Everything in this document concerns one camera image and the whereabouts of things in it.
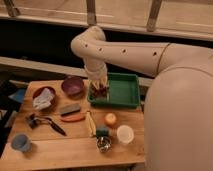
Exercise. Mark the blue plastic cup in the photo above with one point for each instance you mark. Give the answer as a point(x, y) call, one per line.
point(21, 142)

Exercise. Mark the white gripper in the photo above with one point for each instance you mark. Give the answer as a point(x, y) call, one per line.
point(95, 74)

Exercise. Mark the grey sponge block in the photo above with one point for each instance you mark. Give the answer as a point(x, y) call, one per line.
point(69, 109)

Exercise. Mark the orange fruit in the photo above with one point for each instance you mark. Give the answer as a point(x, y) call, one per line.
point(110, 119)

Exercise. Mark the green block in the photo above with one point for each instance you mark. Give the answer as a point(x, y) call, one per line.
point(102, 131)

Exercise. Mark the white plastic cup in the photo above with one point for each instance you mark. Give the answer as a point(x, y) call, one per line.
point(125, 134)

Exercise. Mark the purple bowl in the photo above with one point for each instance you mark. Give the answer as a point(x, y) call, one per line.
point(72, 85)

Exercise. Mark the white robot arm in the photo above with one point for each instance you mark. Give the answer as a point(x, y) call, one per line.
point(178, 110)

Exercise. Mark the white crumpled cloth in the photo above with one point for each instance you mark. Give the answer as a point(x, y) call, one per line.
point(42, 99)

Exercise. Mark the black handled tool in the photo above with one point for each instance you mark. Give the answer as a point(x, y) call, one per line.
point(35, 120)

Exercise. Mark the dark red grape bunch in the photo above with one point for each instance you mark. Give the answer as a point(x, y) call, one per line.
point(101, 92)

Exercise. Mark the orange carrot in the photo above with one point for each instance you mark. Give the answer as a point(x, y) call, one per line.
point(73, 118)

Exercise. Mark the blue object beside table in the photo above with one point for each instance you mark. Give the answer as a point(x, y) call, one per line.
point(18, 95)

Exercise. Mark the green plastic tray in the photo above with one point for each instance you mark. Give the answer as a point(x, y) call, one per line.
point(123, 92)

